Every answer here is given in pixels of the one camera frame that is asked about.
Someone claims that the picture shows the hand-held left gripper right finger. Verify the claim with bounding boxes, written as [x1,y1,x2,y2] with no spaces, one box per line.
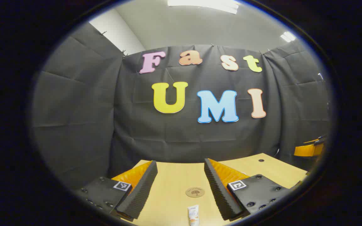
[204,158,294,221]

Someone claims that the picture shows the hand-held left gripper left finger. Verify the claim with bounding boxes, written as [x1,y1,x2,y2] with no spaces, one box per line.
[74,160,158,222]

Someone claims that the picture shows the round cork coaster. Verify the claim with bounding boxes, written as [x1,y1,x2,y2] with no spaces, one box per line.
[185,187,205,198]

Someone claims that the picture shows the white toothpaste tube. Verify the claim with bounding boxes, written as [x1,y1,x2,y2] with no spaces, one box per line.
[187,205,200,226]

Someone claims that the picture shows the light wooden desktop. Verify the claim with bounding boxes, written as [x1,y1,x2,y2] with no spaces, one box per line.
[110,153,309,226]

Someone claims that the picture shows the black backdrop cloth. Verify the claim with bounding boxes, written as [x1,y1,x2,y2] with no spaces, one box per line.
[32,22,331,189]

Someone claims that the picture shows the ceiling light panel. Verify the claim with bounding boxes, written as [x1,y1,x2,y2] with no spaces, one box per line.
[280,31,296,43]

